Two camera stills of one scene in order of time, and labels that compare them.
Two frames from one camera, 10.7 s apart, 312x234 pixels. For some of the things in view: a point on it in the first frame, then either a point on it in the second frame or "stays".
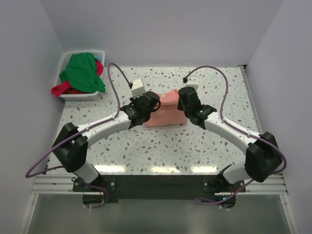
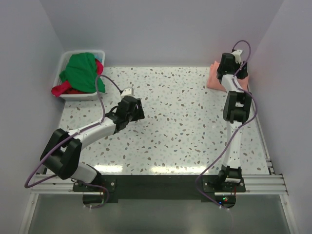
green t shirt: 81,72 stays
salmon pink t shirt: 166,112 -> 213,82
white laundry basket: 62,64 stays
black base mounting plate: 218,189 stays
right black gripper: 180,107 -> 243,73
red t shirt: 66,87 stays
